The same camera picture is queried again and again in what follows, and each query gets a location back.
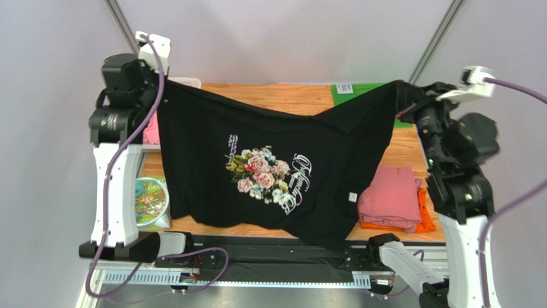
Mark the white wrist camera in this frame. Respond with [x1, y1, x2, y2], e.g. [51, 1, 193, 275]
[135, 31, 171, 76]
[435, 65, 495, 103]

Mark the white label sticker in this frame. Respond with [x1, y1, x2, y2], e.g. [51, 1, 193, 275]
[336, 84, 354, 94]

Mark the light pink shirt in basket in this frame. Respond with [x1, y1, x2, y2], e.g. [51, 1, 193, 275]
[143, 112, 160, 145]

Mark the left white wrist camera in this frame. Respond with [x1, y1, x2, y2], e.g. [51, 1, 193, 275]
[135, 31, 171, 76]

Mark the folded orange t shirt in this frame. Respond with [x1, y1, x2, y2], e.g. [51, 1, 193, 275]
[360, 188, 437, 234]

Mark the white plastic basket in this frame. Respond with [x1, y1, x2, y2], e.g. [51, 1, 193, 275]
[143, 77, 202, 151]

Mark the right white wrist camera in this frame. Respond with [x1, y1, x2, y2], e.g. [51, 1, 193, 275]
[435, 65, 495, 103]

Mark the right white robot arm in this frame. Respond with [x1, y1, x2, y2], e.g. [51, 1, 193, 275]
[367, 81, 499, 307]

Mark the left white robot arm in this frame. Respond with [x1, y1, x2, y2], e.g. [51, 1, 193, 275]
[78, 53, 187, 263]

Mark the folded pink t shirt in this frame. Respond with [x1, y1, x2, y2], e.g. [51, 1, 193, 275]
[358, 166, 422, 234]

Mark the green cutting mat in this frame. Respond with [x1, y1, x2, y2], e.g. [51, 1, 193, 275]
[316, 80, 414, 135]

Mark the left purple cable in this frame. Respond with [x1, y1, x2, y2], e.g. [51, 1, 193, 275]
[84, 35, 167, 299]

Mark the black floral t shirt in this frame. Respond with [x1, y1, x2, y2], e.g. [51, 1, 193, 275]
[157, 81, 392, 250]

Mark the green snack bowl package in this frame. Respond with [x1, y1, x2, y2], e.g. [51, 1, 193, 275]
[135, 176, 171, 230]

